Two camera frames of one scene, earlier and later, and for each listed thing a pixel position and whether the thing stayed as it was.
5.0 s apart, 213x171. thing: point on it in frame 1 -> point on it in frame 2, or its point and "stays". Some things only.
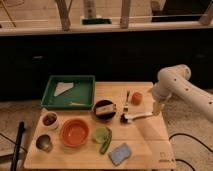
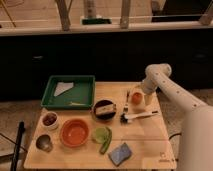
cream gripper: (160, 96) -> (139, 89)
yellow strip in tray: (80, 104) stays
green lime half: (100, 134) stays
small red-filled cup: (49, 120) stays
